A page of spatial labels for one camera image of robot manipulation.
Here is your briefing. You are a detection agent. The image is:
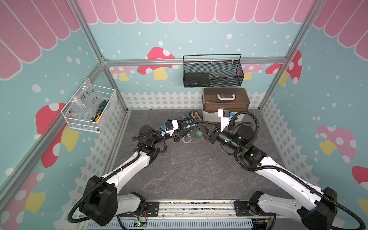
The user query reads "black round pouch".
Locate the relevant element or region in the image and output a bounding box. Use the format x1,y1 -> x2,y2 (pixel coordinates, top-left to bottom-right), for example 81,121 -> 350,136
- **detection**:
178,120 -> 198,136

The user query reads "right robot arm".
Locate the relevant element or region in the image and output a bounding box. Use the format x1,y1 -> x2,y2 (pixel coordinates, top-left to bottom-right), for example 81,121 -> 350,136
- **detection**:
198,109 -> 366,230

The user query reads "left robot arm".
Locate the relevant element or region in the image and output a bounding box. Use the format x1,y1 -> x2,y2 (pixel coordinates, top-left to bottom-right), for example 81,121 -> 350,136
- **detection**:
67,119 -> 199,226

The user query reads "black orange battery pack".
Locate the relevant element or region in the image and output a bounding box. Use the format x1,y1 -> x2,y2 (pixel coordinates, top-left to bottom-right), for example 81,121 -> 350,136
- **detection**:
189,110 -> 202,120

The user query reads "brown lidded storage box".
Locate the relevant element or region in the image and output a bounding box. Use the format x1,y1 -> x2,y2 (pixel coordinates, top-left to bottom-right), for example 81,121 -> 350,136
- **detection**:
202,87 -> 250,122

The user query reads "green charger cube far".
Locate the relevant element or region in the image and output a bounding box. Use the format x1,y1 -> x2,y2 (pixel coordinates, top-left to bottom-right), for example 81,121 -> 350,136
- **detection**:
195,131 -> 203,139

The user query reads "black box in basket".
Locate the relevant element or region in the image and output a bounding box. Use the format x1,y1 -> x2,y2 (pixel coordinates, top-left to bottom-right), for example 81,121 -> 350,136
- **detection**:
183,72 -> 210,88

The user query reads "green yellow tool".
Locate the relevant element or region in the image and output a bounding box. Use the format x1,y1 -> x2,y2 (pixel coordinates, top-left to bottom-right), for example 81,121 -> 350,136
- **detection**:
90,100 -> 108,122

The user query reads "clear plastic labelled bag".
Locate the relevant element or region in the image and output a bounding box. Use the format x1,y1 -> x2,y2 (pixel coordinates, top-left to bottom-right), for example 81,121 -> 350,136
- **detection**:
70,80 -> 104,115

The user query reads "green circuit board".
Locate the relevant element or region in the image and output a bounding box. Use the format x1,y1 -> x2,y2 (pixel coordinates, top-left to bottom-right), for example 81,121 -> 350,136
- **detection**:
133,220 -> 148,228

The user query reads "black mesh wall basket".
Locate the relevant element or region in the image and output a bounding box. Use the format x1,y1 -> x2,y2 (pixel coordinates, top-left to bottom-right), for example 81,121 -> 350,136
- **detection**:
183,54 -> 244,87

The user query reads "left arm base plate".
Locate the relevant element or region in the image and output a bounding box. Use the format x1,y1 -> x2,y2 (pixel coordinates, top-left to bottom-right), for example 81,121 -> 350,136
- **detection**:
119,202 -> 160,218

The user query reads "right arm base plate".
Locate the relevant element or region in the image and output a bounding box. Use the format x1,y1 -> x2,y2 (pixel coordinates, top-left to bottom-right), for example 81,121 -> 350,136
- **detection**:
233,200 -> 273,218

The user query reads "white wire wall basket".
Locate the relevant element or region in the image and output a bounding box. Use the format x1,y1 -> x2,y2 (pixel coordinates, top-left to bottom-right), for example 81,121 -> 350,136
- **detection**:
61,80 -> 117,133

